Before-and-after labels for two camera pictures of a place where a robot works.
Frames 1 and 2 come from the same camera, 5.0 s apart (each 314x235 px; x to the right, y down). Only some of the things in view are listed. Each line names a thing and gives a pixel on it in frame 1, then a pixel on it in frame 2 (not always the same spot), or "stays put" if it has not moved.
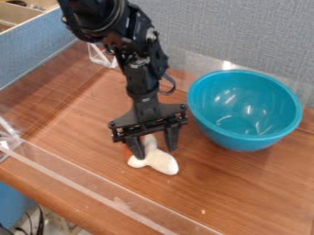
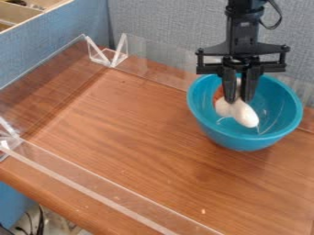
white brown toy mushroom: [157, 159] → [239, 109]
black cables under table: [30, 224] stays put
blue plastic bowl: [245, 108] stays put
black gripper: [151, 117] → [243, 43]
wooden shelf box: [18, 12] stays put
